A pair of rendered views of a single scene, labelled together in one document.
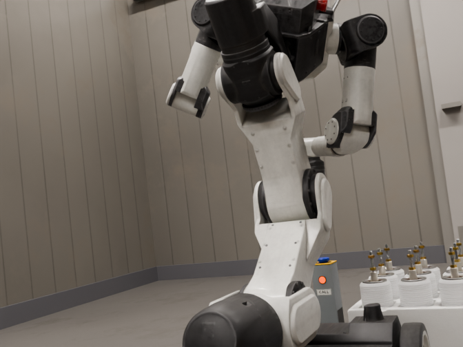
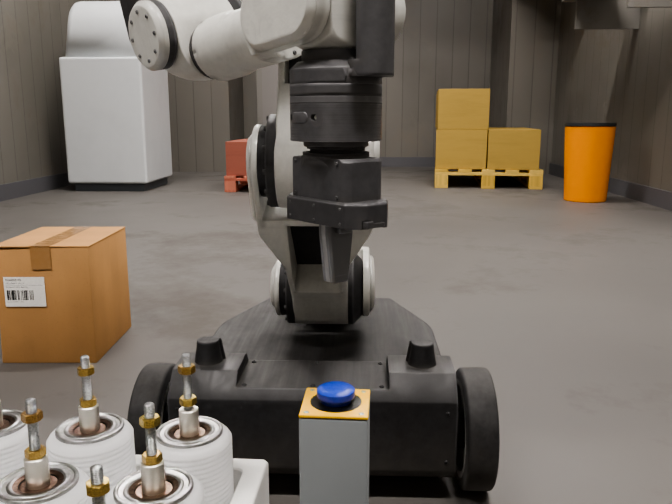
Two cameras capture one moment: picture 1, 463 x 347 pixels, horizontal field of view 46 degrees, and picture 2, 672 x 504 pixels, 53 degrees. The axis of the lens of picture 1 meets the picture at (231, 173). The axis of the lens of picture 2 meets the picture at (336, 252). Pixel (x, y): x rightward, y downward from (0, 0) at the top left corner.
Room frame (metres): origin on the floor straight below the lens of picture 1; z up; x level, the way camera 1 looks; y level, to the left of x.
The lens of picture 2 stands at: (2.44, -0.52, 0.61)
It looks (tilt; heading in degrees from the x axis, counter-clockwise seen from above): 11 degrees down; 157
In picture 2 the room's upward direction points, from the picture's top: straight up
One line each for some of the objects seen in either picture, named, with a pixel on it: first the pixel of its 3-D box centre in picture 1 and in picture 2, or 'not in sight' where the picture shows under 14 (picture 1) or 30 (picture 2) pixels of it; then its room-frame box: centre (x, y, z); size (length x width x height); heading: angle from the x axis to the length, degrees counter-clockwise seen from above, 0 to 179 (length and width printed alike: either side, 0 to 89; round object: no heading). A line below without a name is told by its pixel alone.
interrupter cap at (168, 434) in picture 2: (374, 281); (189, 432); (1.72, -0.41, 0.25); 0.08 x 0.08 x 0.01
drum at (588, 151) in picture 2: not in sight; (587, 161); (-1.43, 3.10, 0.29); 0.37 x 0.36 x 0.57; 155
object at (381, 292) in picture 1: (378, 310); (193, 504); (1.72, -0.41, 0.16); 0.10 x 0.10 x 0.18
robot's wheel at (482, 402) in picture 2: not in sight; (473, 427); (1.58, 0.09, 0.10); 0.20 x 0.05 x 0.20; 155
